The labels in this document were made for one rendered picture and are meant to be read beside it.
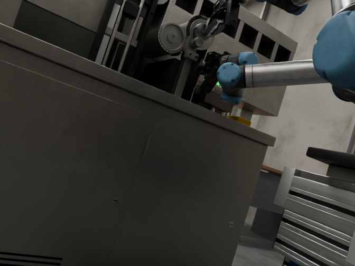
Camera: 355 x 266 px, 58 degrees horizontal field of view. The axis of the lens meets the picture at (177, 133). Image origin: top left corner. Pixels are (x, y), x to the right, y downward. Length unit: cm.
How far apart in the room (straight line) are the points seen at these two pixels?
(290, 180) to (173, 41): 86
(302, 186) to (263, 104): 145
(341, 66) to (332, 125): 394
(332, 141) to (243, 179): 321
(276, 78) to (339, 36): 46
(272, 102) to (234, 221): 106
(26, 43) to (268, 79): 70
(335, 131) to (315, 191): 378
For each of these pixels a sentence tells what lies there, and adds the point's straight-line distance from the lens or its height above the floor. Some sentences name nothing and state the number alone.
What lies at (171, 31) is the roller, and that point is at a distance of 141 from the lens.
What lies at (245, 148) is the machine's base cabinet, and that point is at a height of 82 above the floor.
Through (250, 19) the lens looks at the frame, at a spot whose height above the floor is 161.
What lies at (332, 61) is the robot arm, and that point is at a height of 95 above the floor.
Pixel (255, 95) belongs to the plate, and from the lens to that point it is 209.
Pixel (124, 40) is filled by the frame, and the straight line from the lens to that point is 120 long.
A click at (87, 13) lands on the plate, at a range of 164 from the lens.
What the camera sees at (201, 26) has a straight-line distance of 146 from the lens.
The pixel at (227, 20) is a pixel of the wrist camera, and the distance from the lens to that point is 133.
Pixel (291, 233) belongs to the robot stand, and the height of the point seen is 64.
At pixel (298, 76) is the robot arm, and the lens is 105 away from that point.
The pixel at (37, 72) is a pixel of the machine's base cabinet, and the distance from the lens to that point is 98.
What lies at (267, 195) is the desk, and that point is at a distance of 377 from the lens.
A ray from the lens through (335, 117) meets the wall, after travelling 453.
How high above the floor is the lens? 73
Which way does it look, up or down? 3 degrees up
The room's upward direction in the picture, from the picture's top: 18 degrees clockwise
